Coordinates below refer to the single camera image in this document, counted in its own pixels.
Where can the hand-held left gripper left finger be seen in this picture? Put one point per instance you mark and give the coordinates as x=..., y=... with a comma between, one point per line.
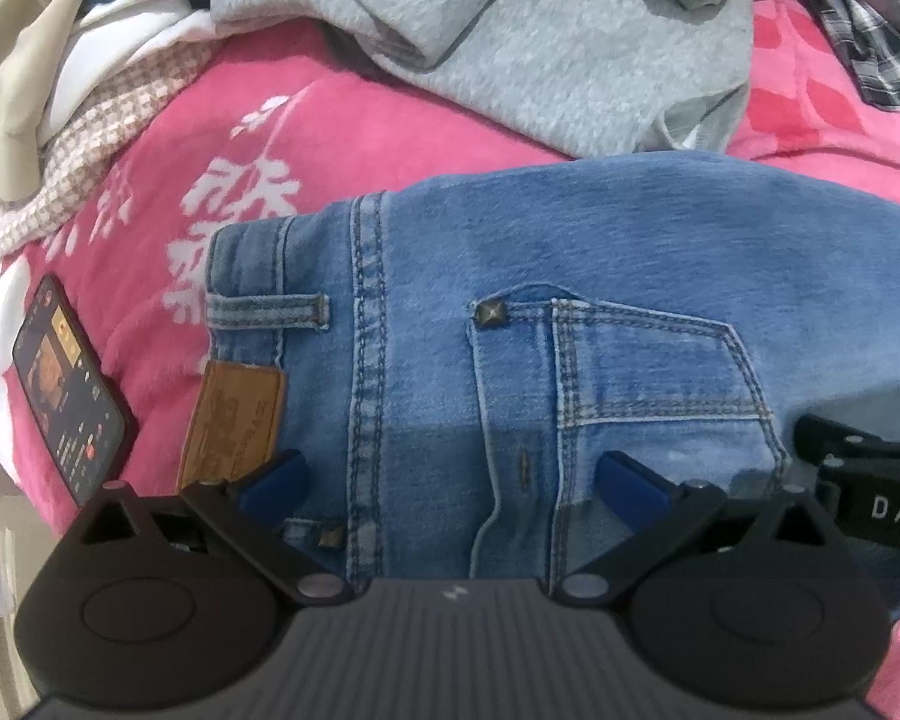
x=277, y=484

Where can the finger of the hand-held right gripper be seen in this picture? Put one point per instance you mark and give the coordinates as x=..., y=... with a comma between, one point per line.
x=821, y=439

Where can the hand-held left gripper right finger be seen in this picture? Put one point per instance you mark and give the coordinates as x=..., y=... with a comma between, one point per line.
x=630, y=487

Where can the grey sweatshirt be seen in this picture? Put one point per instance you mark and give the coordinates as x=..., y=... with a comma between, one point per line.
x=532, y=52

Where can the black smartphone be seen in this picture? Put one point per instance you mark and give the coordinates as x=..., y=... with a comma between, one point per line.
x=60, y=390

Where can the beige pants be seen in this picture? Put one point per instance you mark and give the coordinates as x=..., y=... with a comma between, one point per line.
x=15, y=52

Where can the blue denim jeans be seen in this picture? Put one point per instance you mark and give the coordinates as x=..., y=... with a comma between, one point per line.
x=607, y=255

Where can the black white plaid shirt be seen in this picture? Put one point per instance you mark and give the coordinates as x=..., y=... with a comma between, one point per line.
x=870, y=52

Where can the pink white houndstooth cloth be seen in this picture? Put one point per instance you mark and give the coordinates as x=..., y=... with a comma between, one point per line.
x=97, y=127

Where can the pink floral blanket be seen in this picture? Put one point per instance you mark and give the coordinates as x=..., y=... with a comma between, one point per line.
x=165, y=165

